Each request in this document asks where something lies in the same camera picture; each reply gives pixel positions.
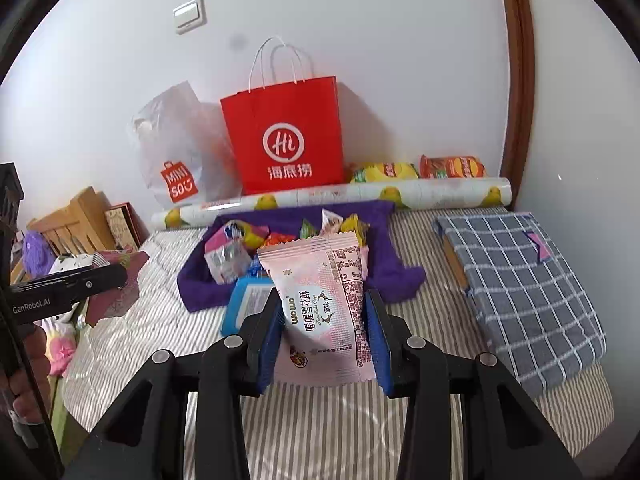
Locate grey checked folded cloth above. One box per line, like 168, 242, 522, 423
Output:
432, 211, 607, 397

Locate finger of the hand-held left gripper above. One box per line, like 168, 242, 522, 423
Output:
10, 263, 129, 307

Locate brown wooden door frame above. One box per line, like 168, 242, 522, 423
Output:
492, 0, 536, 212

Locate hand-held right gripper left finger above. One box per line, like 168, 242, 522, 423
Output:
65, 287, 286, 480

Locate wooden headboard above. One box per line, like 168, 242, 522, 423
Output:
25, 185, 114, 257

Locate white plastic shopping bag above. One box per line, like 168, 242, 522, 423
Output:
131, 80, 244, 206

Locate patterned box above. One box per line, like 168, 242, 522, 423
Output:
103, 202, 151, 252

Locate clear white snack packet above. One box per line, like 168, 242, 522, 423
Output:
204, 241, 252, 284

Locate red paper bag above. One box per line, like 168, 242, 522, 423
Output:
219, 36, 346, 196

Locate white light switch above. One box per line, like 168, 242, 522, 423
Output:
172, 0, 207, 36

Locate dusky pink snack packet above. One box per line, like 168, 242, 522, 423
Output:
84, 249, 151, 332

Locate brown wooden board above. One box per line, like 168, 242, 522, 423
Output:
441, 234, 474, 299

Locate fruit print paper roll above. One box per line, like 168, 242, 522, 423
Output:
151, 175, 514, 231

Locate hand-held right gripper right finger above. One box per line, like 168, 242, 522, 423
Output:
363, 288, 584, 480

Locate pale pink snowflake snack packet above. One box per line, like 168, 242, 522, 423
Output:
257, 232, 372, 387

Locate pink yellow snack packet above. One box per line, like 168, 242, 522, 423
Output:
206, 219, 267, 262

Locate purple cloth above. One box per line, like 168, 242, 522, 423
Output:
177, 199, 426, 314

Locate person's left hand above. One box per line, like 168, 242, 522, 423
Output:
0, 324, 54, 424

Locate orange snack bag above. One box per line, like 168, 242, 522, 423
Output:
418, 154, 487, 180

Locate striped quilted table cover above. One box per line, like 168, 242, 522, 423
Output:
62, 204, 617, 480

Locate blue tissue pack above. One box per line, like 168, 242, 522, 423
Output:
219, 274, 277, 337

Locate yellow green snack bag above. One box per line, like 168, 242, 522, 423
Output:
348, 160, 420, 185

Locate pink printed blanket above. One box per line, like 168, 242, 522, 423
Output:
42, 317, 79, 379

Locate white pillow with black print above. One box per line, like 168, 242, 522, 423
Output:
49, 252, 103, 275

